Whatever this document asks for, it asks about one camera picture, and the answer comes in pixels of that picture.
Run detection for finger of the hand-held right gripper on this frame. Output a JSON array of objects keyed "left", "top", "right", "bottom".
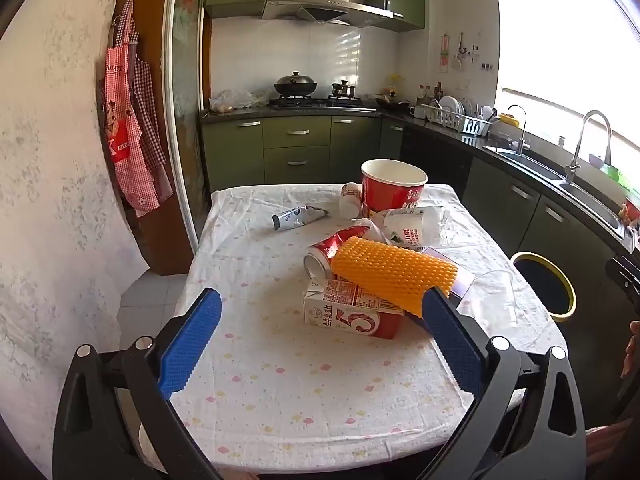
[{"left": 605, "top": 255, "right": 640, "bottom": 312}]

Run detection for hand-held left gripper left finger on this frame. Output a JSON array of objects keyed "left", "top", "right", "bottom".
[{"left": 52, "top": 287, "right": 223, "bottom": 480}]

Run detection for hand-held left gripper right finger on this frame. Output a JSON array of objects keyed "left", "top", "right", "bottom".
[{"left": 421, "top": 286, "right": 586, "bottom": 480}]

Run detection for clear plastic cup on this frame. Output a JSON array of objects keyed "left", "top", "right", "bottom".
[{"left": 472, "top": 269, "right": 521, "bottom": 326}]

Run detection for yellow rimmed dark trash bin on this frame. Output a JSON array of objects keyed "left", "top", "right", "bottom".
[{"left": 510, "top": 251, "right": 577, "bottom": 321}]

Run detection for red white milk carton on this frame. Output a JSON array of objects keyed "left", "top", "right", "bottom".
[{"left": 302, "top": 277, "right": 406, "bottom": 340}]

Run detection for clear plastic water bottle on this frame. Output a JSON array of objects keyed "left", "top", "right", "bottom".
[{"left": 382, "top": 206, "right": 453, "bottom": 252}]

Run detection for red soda can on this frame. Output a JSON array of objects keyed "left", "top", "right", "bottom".
[{"left": 303, "top": 225, "right": 371, "bottom": 281}]

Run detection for red paper bucket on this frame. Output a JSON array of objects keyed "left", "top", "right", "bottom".
[{"left": 360, "top": 158, "right": 429, "bottom": 221}]

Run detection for small white bottle red label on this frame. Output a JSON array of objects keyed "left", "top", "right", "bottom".
[{"left": 339, "top": 182, "right": 363, "bottom": 220}]

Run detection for person's right hand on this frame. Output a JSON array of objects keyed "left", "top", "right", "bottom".
[{"left": 621, "top": 320, "right": 640, "bottom": 380}]

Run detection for table with floral cloth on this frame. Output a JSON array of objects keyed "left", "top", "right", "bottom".
[{"left": 131, "top": 182, "right": 568, "bottom": 476}]

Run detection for tall steel faucet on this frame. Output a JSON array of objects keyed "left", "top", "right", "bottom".
[{"left": 565, "top": 110, "right": 612, "bottom": 183}]

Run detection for steel double sink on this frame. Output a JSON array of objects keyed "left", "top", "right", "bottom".
[{"left": 482, "top": 145, "right": 626, "bottom": 238}]

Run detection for person's pink clothing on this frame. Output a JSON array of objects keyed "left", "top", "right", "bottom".
[{"left": 584, "top": 422, "right": 640, "bottom": 467}]

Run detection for small steel faucet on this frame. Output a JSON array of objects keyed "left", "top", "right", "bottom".
[{"left": 507, "top": 105, "right": 530, "bottom": 156}]

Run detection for green lower kitchen cabinets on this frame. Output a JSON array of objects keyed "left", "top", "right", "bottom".
[{"left": 201, "top": 116, "right": 640, "bottom": 341}]

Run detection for white dish rack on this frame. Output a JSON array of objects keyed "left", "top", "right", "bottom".
[{"left": 422, "top": 102, "right": 493, "bottom": 137}]

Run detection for dark red checked apron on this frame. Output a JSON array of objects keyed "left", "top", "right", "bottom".
[{"left": 131, "top": 42, "right": 173, "bottom": 201}]

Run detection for red plaid printed apron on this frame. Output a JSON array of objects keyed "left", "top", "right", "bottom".
[{"left": 102, "top": 0, "right": 161, "bottom": 213}]

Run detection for frosted glass sliding door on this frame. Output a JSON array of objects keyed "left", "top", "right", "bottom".
[{"left": 165, "top": 0, "right": 212, "bottom": 256}]

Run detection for row of seasoning bottles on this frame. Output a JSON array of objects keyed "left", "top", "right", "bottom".
[{"left": 417, "top": 82, "right": 444, "bottom": 106}]

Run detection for clear plastic bags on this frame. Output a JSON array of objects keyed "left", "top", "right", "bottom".
[{"left": 209, "top": 89, "right": 271, "bottom": 112}]

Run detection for bright kitchen window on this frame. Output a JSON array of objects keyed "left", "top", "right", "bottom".
[{"left": 495, "top": 0, "right": 640, "bottom": 171}]

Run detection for black kitchen countertop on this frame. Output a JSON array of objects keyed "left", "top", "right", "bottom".
[{"left": 200, "top": 104, "right": 640, "bottom": 256}]

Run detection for black gas stove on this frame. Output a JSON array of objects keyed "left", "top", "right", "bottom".
[{"left": 268, "top": 95, "right": 369, "bottom": 109}]

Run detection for black lidded wok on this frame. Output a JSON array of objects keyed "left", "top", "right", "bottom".
[{"left": 273, "top": 71, "right": 318, "bottom": 98}]

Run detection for steel range hood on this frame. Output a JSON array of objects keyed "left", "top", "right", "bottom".
[{"left": 261, "top": 0, "right": 393, "bottom": 25}]

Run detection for brown wooden door frame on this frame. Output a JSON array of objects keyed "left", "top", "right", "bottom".
[{"left": 117, "top": 0, "right": 195, "bottom": 276}]

